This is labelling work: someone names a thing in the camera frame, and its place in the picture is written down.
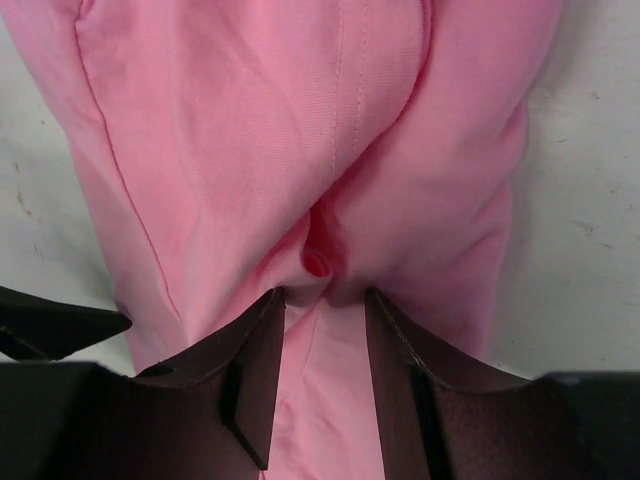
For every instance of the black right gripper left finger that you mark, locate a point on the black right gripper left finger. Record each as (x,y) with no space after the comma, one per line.
(205,413)

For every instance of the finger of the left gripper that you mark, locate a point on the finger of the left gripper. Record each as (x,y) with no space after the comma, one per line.
(38,329)

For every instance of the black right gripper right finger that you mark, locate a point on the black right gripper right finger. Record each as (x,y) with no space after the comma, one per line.
(443,414)

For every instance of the pink polo shirt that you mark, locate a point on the pink polo shirt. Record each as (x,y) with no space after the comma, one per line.
(229,147)

